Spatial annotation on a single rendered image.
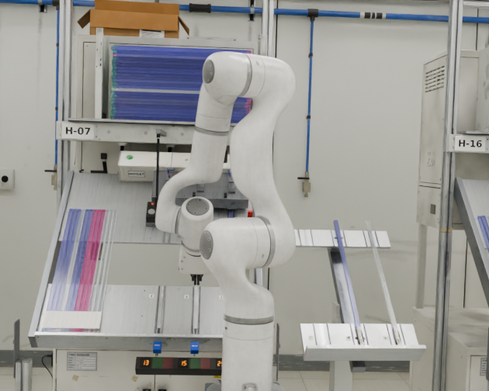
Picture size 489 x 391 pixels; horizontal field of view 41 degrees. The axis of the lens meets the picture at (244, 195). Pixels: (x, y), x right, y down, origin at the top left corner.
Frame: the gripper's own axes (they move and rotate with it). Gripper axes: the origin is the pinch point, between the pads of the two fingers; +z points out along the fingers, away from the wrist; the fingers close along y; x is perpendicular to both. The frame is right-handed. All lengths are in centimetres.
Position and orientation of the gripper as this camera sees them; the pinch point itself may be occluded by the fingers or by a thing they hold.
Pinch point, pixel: (196, 277)
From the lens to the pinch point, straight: 198.5
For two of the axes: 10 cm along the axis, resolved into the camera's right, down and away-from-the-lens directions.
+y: 10.0, 0.3, 0.5
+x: -0.2, -7.4, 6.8
